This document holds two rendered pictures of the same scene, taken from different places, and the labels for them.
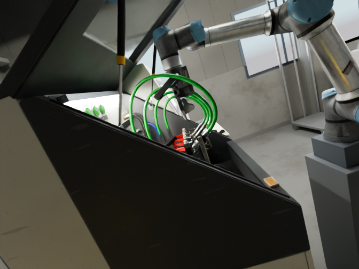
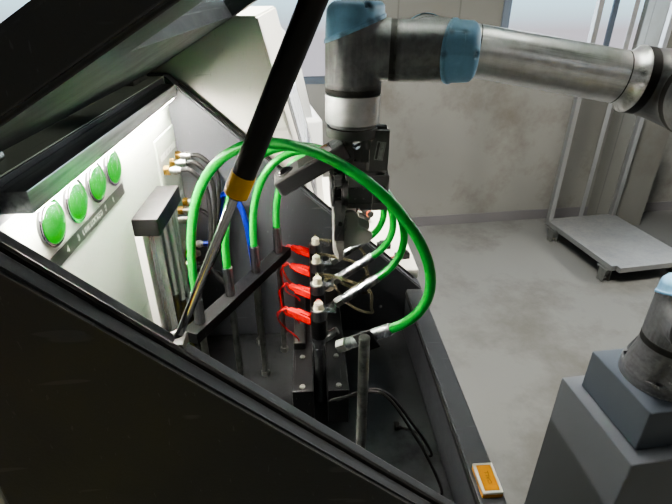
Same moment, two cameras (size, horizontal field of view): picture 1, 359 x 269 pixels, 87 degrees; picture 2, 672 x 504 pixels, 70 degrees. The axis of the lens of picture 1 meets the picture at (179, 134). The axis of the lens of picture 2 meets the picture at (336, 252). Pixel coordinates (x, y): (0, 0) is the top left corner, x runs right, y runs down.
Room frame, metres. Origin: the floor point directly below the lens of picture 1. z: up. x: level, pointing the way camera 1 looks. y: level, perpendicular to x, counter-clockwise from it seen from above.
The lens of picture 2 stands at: (0.14, 0.04, 1.59)
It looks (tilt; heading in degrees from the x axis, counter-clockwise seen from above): 29 degrees down; 353
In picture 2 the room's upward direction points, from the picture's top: straight up
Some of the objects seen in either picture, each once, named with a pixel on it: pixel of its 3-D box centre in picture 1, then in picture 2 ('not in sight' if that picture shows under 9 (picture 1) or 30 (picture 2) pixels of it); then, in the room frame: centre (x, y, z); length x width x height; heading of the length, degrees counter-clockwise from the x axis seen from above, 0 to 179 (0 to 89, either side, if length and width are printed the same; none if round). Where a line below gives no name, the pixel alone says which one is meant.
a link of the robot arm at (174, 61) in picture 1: (171, 64); (352, 110); (0.80, -0.07, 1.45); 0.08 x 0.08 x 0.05
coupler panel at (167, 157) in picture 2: (134, 131); (184, 208); (1.06, 0.23, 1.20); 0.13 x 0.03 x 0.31; 176
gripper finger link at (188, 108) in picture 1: (187, 109); (352, 237); (0.78, -0.07, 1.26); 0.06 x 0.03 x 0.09; 86
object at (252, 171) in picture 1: (251, 174); (441, 408); (0.78, -0.25, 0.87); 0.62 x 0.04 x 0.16; 176
